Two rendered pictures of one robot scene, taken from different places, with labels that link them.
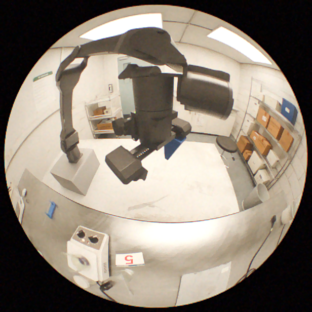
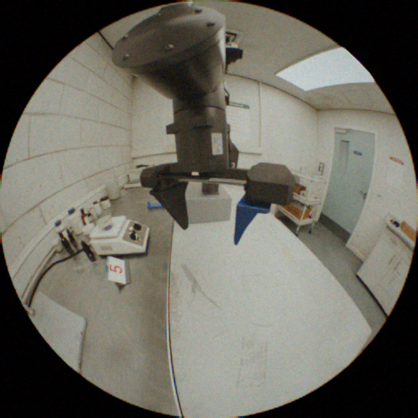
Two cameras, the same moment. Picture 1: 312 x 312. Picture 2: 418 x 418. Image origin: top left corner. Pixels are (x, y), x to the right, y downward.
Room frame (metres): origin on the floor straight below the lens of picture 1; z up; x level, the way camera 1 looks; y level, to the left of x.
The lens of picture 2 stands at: (0.13, -0.14, 1.19)
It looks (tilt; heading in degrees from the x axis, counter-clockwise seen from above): 26 degrees down; 76
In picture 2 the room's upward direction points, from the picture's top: straight up
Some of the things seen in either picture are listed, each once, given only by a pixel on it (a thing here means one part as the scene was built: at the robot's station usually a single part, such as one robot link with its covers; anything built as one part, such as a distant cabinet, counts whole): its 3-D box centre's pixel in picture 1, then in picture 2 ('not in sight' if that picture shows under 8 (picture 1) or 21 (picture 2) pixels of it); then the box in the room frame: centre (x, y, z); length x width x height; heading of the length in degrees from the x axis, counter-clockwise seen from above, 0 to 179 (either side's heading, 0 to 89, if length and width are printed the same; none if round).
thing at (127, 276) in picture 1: (123, 275); (99, 265); (-0.17, 0.10, 0.91); 0.06 x 0.06 x 0.02
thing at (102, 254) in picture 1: (87, 255); (118, 235); (-0.11, 0.22, 0.94); 0.22 x 0.13 x 0.08; 2
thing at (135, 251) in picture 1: (128, 258); (118, 269); (-0.08, 0.08, 0.92); 0.09 x 0.06 x 0.04; 107
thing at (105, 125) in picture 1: (105, 114); (301, 196); (2.08, 1.13, 0.59); 0.65 x 0.48 x 0.93; 86
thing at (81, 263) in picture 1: (76, 263); (102, 217); (-0.14, 0.20, 1.03); 0.07 x 0.06 x 0.08; 86
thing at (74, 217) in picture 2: not in sight; (75, 220); (-0.45, 0.34, 0.96); 0.07 x 0.07 x 0.13
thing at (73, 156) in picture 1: (72, 153); (210, 185); (0.26, 0.37, 1.04); 0.07 x 0.07 x 0.06; 89
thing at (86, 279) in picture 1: (86, 280); (91, 235); (-0.26, 0.24, 0.94); 0.06 x 0.06 x 0.08
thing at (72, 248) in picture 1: (80, 261); (108, 226); (-0.14, 0.22, 0.98); 0.12 x 0.12 x 0.01; 2
